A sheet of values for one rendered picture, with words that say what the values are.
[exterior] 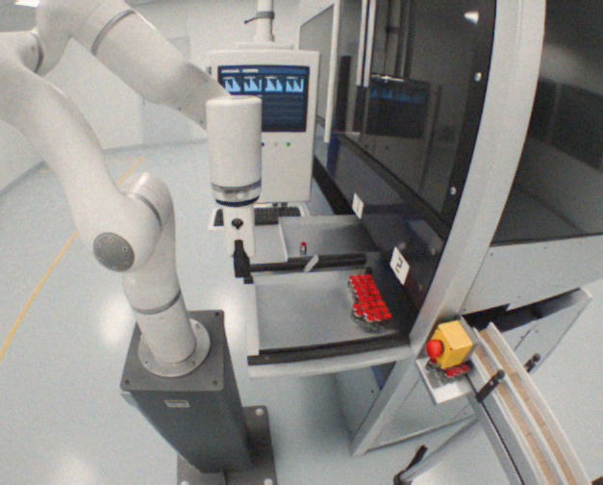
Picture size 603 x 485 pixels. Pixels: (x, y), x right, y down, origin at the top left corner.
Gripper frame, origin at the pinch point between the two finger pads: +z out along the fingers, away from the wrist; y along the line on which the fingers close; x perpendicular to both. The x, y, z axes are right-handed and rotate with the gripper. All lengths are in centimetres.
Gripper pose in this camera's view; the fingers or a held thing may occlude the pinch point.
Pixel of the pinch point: (241, 267)
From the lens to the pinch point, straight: 58.5
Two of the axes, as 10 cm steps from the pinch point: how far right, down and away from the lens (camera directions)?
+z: -0.5, 8.3, 5.5
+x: -9.8, 0.5, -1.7
